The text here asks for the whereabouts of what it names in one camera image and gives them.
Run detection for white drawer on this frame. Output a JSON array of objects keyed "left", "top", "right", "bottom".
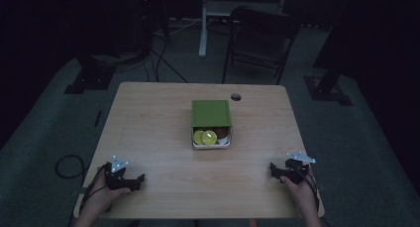
[{"left": 191, "top": 125, "right": 234, "bottom": 151}]

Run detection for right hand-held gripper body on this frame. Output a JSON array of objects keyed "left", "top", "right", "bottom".
[{"left": 280, "top": 151, "right": 316, "bottom": 185}]

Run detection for person's left hand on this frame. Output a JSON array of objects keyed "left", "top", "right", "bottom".
[{"left": 83, "top": 167, "right": 132, "bottom": 215}]

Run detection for black floor cables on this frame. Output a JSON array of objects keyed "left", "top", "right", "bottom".
[{"left": 142, "top": 28, "right": 190, "bottom": 84}]

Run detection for green drawer box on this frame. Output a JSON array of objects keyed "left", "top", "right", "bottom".
[{"left": 191, "top": 99, "right": 233, "bottom": 128}]

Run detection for yellow lemon slice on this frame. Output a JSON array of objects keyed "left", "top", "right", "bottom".
[
  {"left": 192, "top": 130, "right": 206, "bottom": 146},
  {"left": 201, "top": 130, "right": 218, "bottom": 147}
]

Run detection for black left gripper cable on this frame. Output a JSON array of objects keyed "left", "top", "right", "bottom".
[{"left": 78, "top": 166, "right": 110, "bottom": 216}]

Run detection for black folding chair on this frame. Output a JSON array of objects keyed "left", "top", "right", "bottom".
[{"left": 221, "top": 6, "right": 302, "bottom": 86}]

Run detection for black looped floor cable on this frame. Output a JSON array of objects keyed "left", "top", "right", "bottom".
[{"left": 54, "top": 154, "right": 87, "bottom": 180}]

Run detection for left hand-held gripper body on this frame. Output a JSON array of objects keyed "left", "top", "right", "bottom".
[{"left": 104, "top": 155, "right": 133, "bottom": 191}]

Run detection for person's right hand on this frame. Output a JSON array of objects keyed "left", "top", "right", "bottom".
[{"left": 280, "top": 175, "right": 318, "bottom": 213}]

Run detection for white desk frame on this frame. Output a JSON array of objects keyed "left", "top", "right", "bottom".
[{"left": 198, "top": 0, "right": 288, "bottom": 58}]

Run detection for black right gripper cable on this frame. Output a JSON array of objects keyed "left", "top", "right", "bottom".
[{"left": 296, "top": 167, "right": 321, "bottom": 213}]

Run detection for brown topped white cup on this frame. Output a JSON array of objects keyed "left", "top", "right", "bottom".
[{"left": 214, "top": 127, "right": 230, "bottom": 146}]

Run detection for black stand with base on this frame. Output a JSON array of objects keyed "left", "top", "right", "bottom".
[
  {"left": 63, "top": 53, "right": 117, "bottom": 95},
  {"left": 303, "top": 22, "right": 353, "bottom": 106}
]

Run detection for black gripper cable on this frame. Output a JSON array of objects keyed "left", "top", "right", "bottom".
[
  {"left": 296, "top": 167, "right": 321, "bottom": 213},
  {"left": 78, "top": 166, "right": 110, "bottom": 216}
]

